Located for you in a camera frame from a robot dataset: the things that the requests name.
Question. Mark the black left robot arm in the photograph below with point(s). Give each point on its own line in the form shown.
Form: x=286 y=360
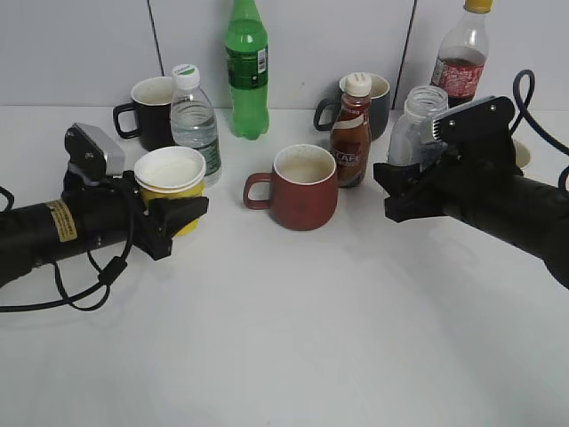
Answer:
x=31 y=236

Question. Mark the cola bottle yellow cap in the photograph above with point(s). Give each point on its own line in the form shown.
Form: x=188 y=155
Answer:
x=462 y=54

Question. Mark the dark grey ceramic mug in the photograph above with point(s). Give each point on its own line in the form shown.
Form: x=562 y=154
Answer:
x=378 y=111

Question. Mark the yellow paper cup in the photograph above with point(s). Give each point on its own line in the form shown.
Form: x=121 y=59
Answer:
x=170 y=172

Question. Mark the red ceramic mug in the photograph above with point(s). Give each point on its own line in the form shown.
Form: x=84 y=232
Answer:
x=300 y=192

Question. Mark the clear milk bottle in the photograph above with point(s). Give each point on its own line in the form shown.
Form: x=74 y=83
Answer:
x=405 y=146

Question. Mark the clear water bottle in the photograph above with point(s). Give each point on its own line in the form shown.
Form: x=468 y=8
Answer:
x=193 y=121

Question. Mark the white ceramic mug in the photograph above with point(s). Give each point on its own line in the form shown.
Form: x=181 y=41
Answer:
x=523 y=157

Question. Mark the black ceramic mug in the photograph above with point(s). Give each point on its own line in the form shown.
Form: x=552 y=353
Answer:
x=151 y=101

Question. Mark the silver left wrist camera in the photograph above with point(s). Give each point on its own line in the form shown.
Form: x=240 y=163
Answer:
x=93 y=155

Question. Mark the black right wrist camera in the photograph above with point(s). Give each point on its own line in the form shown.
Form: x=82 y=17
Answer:
x=478 y=129

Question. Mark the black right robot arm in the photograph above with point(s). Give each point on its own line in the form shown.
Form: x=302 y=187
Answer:
x=493 y=198

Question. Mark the green soda bottle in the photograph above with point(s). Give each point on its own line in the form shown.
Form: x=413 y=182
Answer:
x=246 y=43

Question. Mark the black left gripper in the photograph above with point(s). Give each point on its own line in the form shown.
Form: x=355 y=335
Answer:
x=111 y=211

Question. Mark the brown coffee drink bottle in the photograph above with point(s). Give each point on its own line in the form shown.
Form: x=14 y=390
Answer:
x=351 y=133

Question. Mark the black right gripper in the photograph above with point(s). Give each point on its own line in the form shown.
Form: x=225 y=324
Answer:
x=414 y=193

